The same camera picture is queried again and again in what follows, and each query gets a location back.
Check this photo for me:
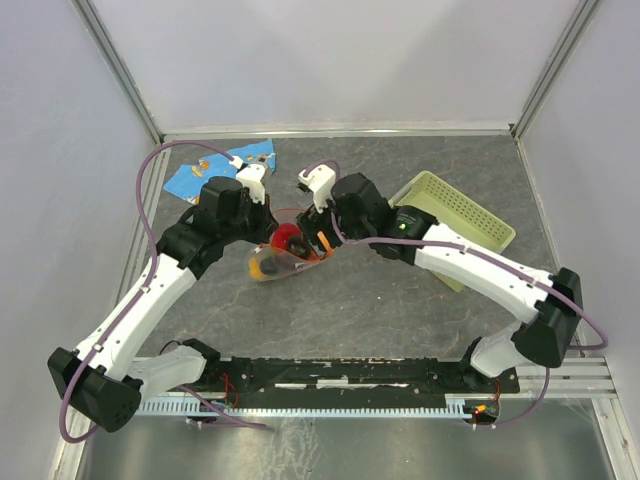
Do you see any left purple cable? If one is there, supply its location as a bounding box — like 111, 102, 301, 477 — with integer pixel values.
58, 140, 271, 444

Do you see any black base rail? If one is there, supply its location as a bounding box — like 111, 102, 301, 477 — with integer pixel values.
188, 357, 520, 408

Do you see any dark purple eggplant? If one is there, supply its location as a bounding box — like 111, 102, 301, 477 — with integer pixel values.
259, 257, 286, 276

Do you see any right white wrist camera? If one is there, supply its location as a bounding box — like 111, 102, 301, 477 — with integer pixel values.
298, 165, 337, 213

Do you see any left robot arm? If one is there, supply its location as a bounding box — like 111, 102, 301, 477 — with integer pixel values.
47, 175, 276, 432

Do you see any light blue cable duct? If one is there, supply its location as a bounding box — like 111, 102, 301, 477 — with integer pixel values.
136, 393, 471, 420

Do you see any red apple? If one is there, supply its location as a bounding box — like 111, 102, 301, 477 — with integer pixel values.
270, 223, 301, 250

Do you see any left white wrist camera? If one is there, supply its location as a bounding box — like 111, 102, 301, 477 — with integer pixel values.
236, 162, 272, 205

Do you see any pale green plastic basket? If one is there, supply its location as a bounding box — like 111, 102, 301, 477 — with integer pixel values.
388, 169, 517, 294

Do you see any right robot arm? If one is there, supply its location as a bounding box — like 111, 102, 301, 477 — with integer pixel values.
297, 165, 582, 391

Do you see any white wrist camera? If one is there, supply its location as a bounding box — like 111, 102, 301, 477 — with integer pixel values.
236, 162, 272, 205
298, 165, 337, 213

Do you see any blue patterned cloth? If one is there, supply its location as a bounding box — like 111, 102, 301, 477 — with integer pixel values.
163, 139, 276, 205

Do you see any small orange mango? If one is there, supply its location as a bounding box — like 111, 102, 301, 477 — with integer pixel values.
248, 258, 267, 281

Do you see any clear zip top bag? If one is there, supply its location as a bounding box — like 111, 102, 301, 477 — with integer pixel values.
247, 208, 334, 282

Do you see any purple cable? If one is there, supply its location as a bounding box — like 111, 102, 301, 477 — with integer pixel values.
58, 140, 271, 444
307, 159, 610, 427

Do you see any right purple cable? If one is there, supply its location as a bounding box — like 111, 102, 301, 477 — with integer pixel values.
307, 159, 610, 427

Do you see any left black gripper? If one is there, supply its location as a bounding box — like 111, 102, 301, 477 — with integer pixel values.
220, 188, 279, 245

